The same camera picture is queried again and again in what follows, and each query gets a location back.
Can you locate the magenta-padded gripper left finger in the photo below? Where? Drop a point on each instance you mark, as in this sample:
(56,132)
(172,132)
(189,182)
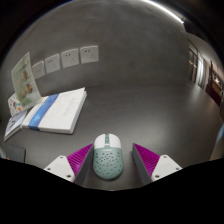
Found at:
(63,166)

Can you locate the white book with blue band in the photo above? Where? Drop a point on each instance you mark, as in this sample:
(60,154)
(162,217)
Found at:
(56,113)

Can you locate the green and white computer mouse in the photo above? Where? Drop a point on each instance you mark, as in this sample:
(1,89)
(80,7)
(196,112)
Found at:
(107,160)

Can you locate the green food menu stand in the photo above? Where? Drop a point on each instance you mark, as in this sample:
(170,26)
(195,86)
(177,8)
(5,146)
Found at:
(25,83)

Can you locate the grey striped magazine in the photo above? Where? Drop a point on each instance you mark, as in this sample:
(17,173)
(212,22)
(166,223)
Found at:
(14,126)

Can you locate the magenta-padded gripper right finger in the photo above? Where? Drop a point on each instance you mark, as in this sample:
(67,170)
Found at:
(163,166)

